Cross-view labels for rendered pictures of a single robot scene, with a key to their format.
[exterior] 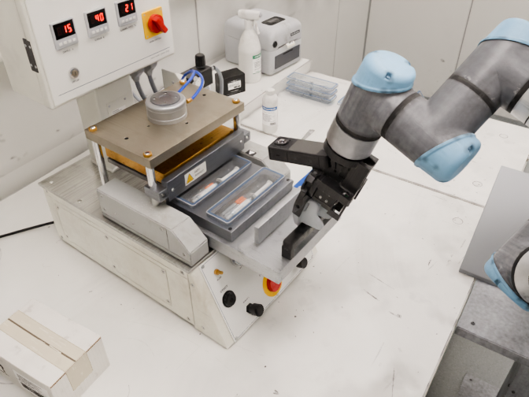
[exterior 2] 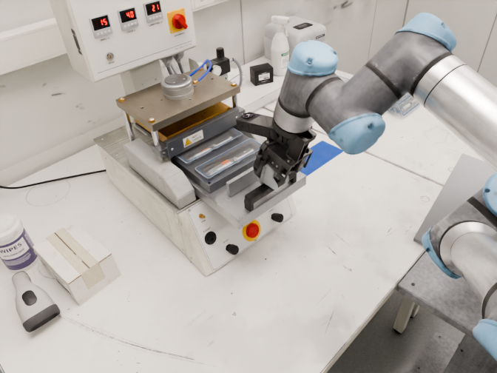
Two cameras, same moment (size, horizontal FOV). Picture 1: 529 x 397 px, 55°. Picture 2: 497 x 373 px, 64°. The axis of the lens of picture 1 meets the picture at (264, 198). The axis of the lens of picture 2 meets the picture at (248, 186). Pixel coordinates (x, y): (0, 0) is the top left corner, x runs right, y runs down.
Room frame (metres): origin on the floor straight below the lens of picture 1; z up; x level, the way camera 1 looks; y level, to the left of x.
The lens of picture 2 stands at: (0.02, -0.20, 1.58)
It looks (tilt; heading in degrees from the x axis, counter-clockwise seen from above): 40 degrees down; 14
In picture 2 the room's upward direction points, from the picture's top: 4 degrees counter-clockwise
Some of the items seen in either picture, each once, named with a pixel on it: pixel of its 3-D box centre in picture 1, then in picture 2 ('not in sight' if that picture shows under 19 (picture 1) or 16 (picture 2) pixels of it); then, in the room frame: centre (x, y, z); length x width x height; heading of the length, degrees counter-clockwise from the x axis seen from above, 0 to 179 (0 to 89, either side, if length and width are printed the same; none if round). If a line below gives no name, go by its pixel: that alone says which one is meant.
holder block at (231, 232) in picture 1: (231, 194); (220, 157); (0.81, 0.07, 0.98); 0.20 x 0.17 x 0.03; 144
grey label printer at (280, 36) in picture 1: (264, 40); (295, 41); (1.89, 0.00, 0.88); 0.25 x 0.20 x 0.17; 51
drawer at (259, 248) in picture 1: (249, 207); (233, 169); (0.78, 0.03, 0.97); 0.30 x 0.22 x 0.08; 54
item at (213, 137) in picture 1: (172, 132); (183, 106); (0.91, 0.19, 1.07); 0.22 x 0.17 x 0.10; 144
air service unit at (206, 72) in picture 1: (197, 87); (217, 73); (1.16, 0.17, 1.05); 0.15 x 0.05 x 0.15; 144
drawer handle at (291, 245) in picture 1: (308, 227); (271, 187); (0.70, -0.08, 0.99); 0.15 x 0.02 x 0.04; 144
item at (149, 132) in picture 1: (164, 117); (179, 95); (0.94, 0.21, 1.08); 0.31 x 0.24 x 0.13; 144
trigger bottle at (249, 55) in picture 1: (249, 46); (280, 46); (1.74, 0.05, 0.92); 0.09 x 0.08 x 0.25; 70
